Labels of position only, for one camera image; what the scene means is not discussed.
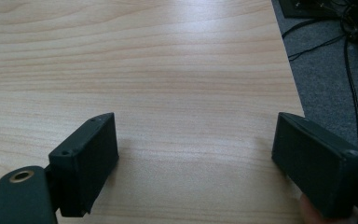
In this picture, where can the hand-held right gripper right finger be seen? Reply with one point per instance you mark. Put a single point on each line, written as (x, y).
(317, 168)

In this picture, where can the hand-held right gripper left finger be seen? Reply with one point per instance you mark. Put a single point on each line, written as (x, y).
(85, 165)

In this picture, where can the black stand base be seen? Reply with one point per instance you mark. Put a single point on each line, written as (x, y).
(307, 8)

